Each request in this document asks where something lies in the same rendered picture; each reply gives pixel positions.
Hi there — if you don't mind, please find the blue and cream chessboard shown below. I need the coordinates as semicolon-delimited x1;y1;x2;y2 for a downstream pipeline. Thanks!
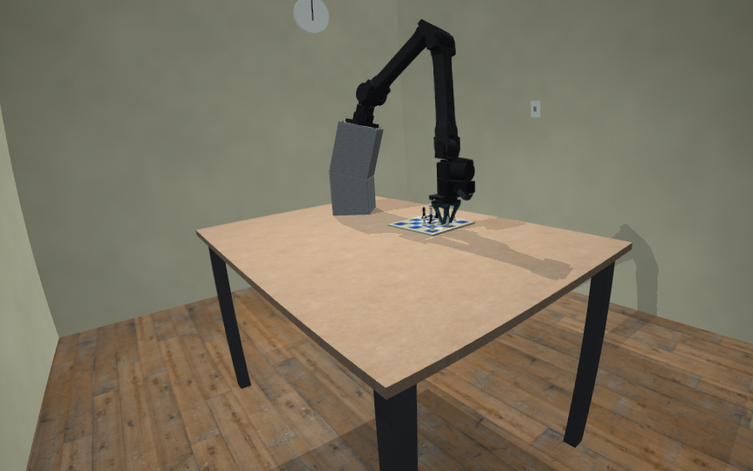
387;214;475;236

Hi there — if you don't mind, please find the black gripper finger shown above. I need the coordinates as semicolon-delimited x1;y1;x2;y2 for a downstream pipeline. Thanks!
432;203;450;225
448;202;461;222

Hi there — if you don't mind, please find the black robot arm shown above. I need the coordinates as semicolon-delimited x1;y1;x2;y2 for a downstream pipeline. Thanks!
346;19;475;201

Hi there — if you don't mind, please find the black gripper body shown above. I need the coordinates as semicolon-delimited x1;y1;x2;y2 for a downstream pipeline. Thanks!
429;178;461;204

